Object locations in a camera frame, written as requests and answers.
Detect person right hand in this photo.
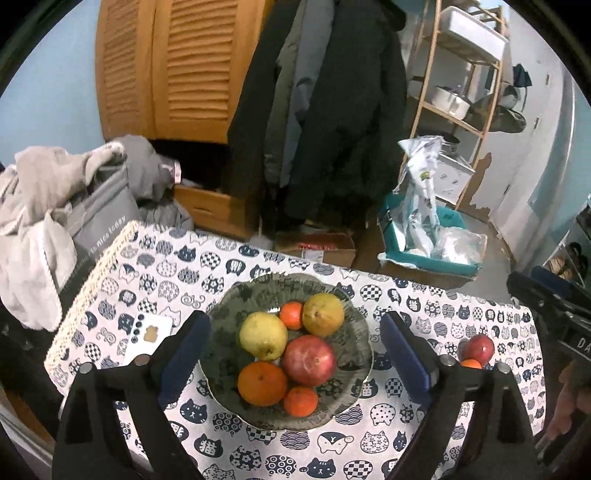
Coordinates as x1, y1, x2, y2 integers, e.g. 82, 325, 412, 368
546, 361, 591, 440

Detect clear plastic bag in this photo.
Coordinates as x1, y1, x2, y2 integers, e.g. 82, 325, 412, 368
431, 227, 488, 265

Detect small tangerine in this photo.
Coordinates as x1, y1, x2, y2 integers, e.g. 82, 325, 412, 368
279, 301, 304, 331
283, 386, 318, 418

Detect white pot on shelf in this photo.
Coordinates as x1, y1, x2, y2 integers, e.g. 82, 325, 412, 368
428, 86, 472, 120

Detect red apple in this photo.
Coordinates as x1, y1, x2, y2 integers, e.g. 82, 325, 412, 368
281, 335, 337, 387
462, 334, 495, 367

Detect white printed plastic bag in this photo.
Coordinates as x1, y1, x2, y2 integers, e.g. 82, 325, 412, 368
391, 135, 444, 258

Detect dark hanging coats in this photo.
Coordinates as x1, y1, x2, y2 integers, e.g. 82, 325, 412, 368
228, 1, 407, 235

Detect medium orange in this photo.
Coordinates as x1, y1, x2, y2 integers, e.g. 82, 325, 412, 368
238, 361, 288, 407

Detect brown cardboard box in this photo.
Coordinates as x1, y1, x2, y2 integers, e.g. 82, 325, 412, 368
274, 232, 356, 268

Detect white sticker card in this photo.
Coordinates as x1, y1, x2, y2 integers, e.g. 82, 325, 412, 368
131, 313, 172, 344

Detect green glass plate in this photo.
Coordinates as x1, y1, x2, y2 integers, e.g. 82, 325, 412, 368
200, 274, 374, 431

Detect grey bag with clothes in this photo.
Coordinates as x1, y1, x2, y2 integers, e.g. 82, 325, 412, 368
1, 135, 193, 332

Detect teal storage box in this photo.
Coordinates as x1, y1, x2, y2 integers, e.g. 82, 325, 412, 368
377, 192, 488, 279

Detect wooden shelf rack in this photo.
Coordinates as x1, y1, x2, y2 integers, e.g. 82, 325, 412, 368
407, 1, 509, 210

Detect cat pattern tablecloth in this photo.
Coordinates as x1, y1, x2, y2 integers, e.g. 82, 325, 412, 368
45, 225, 546, 479

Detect shoe rack with shoes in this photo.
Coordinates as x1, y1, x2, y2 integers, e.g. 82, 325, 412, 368
543, 217, 590, 290

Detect small orange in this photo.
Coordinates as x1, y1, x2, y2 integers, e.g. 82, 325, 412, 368
461, 359, 483, 369

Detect yellow green mango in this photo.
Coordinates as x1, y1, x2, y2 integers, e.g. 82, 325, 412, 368
301, 293, 345, 337

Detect green yellow pear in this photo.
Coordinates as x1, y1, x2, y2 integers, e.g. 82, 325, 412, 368
238, 312, 288, 361

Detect white patterned storage box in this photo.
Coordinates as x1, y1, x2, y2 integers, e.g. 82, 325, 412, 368
434, 153, 475, 205

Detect wooden louvered wardrobe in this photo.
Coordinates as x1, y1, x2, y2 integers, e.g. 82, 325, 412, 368
95, 0, 273, 144

